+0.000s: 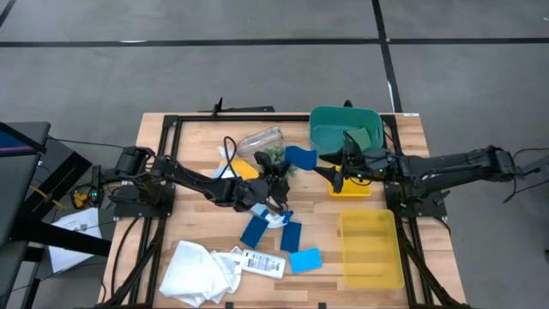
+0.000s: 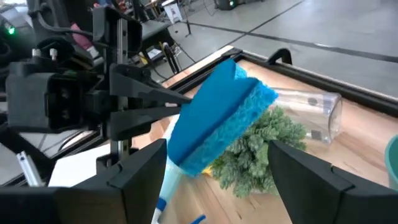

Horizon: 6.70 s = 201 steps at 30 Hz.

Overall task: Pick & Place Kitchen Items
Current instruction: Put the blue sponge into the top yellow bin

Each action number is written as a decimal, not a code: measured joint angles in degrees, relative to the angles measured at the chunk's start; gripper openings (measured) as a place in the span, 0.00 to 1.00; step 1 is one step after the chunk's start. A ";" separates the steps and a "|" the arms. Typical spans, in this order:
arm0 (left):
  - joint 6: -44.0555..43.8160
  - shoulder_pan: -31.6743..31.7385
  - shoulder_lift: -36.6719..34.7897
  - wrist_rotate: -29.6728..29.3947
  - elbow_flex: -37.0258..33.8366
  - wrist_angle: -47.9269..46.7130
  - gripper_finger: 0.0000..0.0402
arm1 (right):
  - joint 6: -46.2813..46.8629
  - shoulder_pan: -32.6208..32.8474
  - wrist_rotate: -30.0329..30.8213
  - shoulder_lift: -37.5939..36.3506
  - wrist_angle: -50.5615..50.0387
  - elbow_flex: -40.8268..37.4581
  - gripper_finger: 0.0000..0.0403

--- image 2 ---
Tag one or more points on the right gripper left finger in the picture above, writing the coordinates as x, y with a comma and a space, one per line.
93, 205

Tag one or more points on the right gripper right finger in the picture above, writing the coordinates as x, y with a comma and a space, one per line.
326, 199

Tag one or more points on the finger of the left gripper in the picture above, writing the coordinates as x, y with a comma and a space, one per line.
133, 123
133, 84

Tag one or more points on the teal liquid spray bottle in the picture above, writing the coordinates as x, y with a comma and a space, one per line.
169, 183

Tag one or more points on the blue sponge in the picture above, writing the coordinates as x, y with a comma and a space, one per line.
211, 109

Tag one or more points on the clear plastic bottle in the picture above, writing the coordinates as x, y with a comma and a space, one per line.
311, 115

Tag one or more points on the yellow cloth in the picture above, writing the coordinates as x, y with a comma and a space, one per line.
207, 171

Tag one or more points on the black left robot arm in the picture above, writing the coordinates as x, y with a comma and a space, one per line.
46, 15

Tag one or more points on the white paper sheets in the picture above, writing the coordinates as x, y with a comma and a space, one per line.
77, 168

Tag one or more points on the pink item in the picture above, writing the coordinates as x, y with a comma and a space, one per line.
81, 39

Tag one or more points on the white sign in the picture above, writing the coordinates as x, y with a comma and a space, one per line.
173, 13

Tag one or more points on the silver aluminium extrusion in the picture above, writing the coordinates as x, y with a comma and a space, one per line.
28, 169

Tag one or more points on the teal plastic bin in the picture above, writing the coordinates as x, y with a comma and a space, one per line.
392, 161

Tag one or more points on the green artificial potted plant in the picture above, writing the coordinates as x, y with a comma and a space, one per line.
248, 161

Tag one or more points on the black device green light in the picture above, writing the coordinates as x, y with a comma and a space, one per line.
224, 3

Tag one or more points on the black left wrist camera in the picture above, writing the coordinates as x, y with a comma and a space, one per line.
31, 99

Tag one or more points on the black metal rig frame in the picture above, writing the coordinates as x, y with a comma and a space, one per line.
311, 78

